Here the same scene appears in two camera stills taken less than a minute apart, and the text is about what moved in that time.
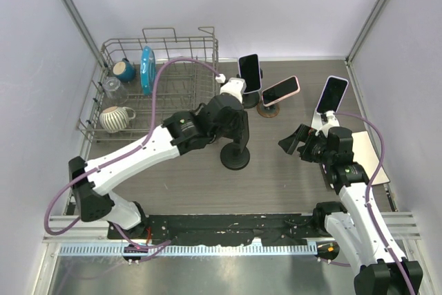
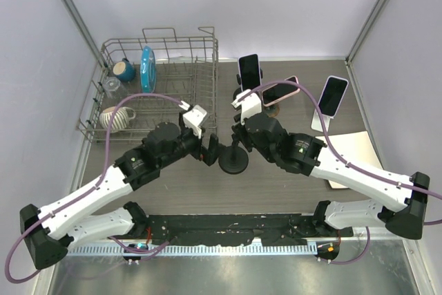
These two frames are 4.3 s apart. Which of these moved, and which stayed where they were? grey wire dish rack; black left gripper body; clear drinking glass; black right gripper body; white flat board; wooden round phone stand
Moved: black left gripper body; black right gripper body
Stayed: wooden round phone stand; clear drinking glass; grey wire dish rack; white flat board
